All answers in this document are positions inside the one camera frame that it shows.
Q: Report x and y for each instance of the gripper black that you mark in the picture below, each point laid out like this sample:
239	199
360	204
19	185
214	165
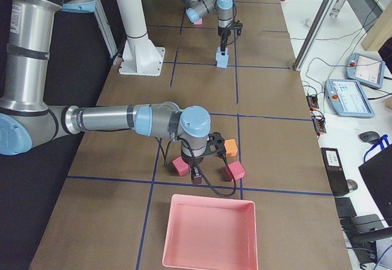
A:
223	34
193	161

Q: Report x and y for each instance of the light blue foam block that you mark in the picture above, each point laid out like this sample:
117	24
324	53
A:
222	61
222	55

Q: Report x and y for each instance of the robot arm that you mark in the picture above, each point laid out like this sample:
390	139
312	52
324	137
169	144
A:
42	121
197	9

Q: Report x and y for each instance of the red foam block outer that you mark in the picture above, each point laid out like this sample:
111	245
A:
180	166

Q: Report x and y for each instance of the red foam block near orange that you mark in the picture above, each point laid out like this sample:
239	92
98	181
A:
235	170

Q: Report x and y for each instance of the orange foam block right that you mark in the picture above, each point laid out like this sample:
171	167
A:
231	148

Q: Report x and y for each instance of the pink plastic tray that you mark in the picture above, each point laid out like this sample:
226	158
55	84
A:
210	233

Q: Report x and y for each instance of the clear water bottle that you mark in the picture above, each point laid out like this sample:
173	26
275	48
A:
336	8

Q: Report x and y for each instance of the teach pendant near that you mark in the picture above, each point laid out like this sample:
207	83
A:
348	99

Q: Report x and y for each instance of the teach pendant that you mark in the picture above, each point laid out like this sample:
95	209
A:
348	99
366	70

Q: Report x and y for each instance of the teach pendant far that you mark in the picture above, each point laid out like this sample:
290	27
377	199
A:
366	70

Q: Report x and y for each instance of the black power box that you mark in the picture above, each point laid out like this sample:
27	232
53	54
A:
334	170

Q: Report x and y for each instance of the black computer mouse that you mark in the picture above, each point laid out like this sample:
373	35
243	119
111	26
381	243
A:
369	137

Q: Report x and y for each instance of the aluminium frame post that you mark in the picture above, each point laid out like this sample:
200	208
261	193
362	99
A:
316	25

